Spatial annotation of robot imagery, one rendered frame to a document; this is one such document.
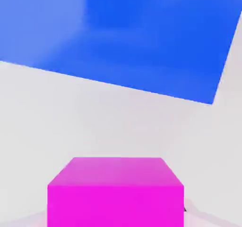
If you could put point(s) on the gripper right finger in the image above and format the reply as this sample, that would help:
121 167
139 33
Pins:
191 218

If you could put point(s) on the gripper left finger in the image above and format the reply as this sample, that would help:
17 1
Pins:
40 221

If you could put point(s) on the small magenta cube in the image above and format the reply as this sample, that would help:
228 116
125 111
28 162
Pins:
115 202

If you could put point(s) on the large blue box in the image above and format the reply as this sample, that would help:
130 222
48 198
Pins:
143 42

